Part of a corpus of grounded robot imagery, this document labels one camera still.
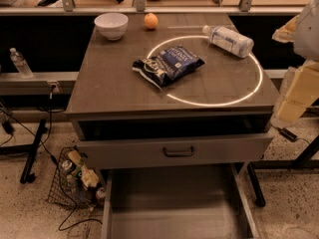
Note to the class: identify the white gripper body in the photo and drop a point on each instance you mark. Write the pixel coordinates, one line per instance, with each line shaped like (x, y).
(308, 34)

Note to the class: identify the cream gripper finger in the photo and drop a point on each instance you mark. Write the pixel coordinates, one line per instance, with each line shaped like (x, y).
(286, 33)
(298, 91)

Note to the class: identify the blue label plastic water bottle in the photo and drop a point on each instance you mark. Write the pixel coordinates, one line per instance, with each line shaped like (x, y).
(229, 40)

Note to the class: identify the grey drawer cabinet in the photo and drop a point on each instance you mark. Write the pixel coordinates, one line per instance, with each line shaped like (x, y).
(217, 114)

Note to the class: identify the open middle drawer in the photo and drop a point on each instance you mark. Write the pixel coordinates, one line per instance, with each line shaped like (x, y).
(182, 202)

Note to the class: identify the small clear water bottle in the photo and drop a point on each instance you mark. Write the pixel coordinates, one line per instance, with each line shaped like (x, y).
(20, 64)

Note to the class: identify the black power adapter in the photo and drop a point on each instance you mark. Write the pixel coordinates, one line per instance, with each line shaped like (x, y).
(288, 134)

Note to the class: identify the blue chip bag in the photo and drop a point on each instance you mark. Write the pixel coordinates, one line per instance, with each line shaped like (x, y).
(168, 66)

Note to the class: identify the orange fruit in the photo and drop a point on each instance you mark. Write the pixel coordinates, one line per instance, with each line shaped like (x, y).
(151, 21)

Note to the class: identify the white ceramic bowl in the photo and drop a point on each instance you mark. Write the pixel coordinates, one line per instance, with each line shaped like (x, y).
(112, 26)

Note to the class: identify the soda can in basket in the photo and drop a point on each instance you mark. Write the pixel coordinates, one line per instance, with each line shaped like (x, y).
(67, 166)

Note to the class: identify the metal railing ledge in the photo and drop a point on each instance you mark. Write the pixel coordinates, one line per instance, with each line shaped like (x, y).
(12, 84)

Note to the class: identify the black floor stand leg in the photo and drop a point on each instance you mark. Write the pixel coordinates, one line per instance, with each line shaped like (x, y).
(27, 176)

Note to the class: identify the top drawer with black handle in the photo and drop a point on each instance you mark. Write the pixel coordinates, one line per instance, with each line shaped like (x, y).
(158, 152)

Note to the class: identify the black wire basket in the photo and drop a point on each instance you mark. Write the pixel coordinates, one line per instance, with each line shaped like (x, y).
(68, 190)

